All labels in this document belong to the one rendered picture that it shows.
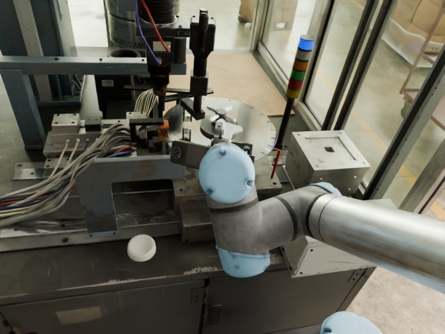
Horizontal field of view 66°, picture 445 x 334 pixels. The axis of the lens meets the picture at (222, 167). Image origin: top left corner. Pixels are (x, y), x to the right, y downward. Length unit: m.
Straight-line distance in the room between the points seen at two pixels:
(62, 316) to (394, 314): 1.47
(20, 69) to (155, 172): 0.52
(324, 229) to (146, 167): 0.45
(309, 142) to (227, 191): 0.67
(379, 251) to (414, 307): 1.59
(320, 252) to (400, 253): 0.45
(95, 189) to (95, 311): 0.34
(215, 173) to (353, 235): 0.19
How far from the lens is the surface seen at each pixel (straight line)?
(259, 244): 0.51
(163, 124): 0.94
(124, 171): 0.81
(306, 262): 0.88
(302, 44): 1.08
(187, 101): 0.94
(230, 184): 0.45
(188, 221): 0.89
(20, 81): 1.15
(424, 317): 2.03
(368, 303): 1.92
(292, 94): 1.15
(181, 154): 0.66
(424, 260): 0.42
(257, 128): 1.01
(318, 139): 1.12
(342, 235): 0.48
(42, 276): 0.94
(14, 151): 1.30
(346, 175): 1.07
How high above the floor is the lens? 1.51
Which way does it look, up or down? 41 degrees down
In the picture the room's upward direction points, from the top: 8 degrees clockwise
